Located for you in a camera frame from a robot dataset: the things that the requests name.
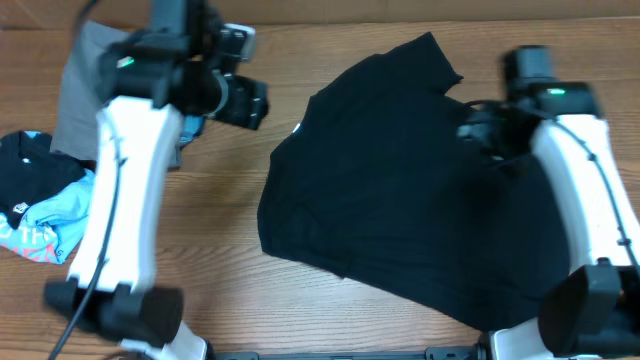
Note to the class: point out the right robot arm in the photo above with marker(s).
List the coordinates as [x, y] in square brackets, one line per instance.
[594, 312]

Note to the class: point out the folded grey shorts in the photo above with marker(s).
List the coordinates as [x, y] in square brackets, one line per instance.
[80, 100]

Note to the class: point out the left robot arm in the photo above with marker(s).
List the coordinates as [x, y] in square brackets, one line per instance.
[144, 87]

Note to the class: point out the folded black shirt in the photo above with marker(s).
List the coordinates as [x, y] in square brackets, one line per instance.
[30, 173]

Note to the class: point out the black t-shirt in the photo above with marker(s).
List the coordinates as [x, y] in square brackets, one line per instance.
[374, 185]

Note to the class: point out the folded blue garment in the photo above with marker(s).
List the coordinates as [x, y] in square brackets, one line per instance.
[192, 129]

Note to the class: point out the light blue printed t-shirt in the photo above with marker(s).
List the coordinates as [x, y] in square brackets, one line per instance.
[51, 229]

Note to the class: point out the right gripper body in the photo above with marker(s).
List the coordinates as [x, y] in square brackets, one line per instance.
[502, 141]

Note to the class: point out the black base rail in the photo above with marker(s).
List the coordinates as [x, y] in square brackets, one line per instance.
[475, 352]

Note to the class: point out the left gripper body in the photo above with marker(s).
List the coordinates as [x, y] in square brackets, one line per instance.
[241, 106]

